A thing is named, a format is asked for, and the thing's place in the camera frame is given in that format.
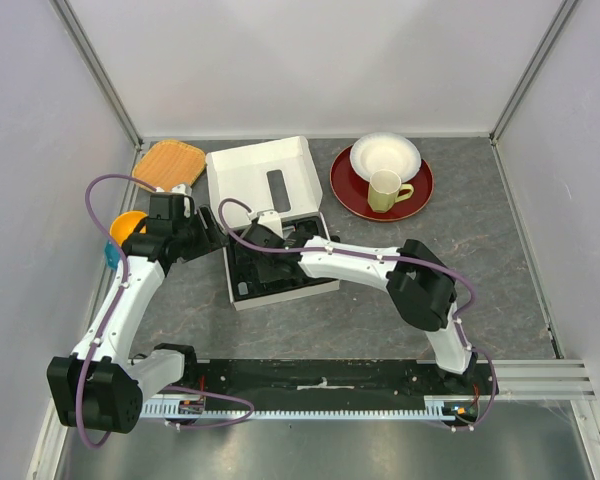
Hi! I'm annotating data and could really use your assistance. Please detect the red round plate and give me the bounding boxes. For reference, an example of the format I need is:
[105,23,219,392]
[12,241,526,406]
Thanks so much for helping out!
[330,146,435,222]

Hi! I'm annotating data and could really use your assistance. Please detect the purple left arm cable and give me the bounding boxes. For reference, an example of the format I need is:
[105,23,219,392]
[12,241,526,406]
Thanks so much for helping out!
[75,173,256,447]

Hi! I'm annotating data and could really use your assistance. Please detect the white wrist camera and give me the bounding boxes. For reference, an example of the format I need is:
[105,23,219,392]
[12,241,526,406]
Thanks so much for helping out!
[170,183,191,196]
[250,210,283,238]

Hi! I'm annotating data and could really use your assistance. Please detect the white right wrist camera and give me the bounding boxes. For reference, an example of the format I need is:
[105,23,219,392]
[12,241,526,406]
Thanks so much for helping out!
[250,210,283,238]

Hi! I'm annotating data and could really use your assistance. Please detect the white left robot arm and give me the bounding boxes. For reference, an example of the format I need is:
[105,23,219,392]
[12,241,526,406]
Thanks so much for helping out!
[47,193,227,433]

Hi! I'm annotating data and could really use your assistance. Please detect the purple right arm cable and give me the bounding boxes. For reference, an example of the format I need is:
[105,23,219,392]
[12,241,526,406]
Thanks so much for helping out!
[218,198,499,434]

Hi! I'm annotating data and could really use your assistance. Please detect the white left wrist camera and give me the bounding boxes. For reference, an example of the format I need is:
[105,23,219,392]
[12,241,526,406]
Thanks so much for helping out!
[170,183,191,196]

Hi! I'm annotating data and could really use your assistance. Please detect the light green mug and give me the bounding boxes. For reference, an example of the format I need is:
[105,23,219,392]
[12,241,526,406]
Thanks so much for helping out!
[367,169,415,213]

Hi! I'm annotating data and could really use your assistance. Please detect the white ceramic bowl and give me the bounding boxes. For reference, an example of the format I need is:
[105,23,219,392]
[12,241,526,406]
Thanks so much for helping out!
[350,132,422,182]

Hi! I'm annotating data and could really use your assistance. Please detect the orange small bowl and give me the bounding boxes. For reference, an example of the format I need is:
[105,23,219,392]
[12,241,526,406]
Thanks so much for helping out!
[109,210,147,245]

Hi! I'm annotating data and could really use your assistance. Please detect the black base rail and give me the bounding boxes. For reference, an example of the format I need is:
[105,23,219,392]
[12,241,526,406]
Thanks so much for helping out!
[176,359,493,408]

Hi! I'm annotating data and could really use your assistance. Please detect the woven orange tray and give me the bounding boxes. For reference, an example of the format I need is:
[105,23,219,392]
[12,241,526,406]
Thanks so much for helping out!
[132,139,206,191]

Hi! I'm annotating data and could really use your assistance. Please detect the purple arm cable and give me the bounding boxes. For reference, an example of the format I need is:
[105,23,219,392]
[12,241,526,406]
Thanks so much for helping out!
[218,198,499,434]
[75,173,256,447]

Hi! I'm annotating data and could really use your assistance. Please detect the black plastic insert tray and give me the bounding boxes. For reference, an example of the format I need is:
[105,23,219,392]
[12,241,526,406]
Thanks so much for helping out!
[225,215,340,310]

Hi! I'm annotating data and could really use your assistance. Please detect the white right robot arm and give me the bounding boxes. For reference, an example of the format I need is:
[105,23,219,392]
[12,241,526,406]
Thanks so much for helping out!
[233,221,474,394]

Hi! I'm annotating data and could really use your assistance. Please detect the white cardboard box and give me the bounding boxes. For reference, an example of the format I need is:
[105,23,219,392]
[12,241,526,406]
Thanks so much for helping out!
[204,135,341,312]

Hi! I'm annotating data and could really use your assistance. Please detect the light blue cable duct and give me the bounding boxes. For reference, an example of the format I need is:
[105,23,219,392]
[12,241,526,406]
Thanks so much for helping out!
[140,395,478,421]

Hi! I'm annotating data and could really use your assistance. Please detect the teal dotted plate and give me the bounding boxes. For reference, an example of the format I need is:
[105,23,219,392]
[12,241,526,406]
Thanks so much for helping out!
[104,241,120,271]

